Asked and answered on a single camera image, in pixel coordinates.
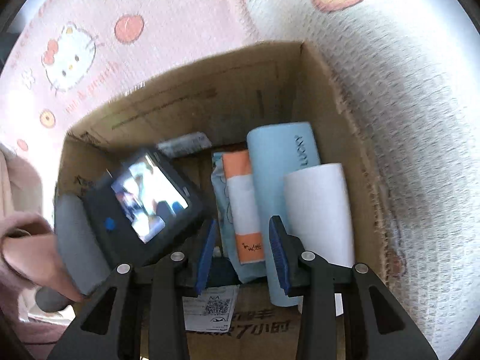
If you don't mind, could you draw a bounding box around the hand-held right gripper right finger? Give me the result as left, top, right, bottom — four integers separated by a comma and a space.
268, 215, 439, 360

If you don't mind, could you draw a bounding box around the light blue cylinder package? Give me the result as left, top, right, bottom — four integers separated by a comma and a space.
246, 121, 323, 308

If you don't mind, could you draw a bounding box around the brown cardboard box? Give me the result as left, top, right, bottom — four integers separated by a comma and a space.
54, 41, 395, 360

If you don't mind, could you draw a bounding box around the orange white tissue packet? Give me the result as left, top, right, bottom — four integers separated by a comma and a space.
211, 149, 268, 284

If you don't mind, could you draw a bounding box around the person's left hand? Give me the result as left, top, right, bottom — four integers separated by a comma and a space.
0, 214, 86, 304

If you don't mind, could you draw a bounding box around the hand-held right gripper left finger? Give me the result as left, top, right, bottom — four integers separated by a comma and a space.
47, 217, 220, 360

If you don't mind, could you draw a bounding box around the pink cat printed blanket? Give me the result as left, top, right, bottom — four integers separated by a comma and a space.
0, 0, 480, 357

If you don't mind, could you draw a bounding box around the white paper roll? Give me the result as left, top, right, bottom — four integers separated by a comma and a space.
283, 163, 356, 318

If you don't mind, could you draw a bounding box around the blurred white grey box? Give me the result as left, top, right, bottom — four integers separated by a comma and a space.
156, 131, 211, 158

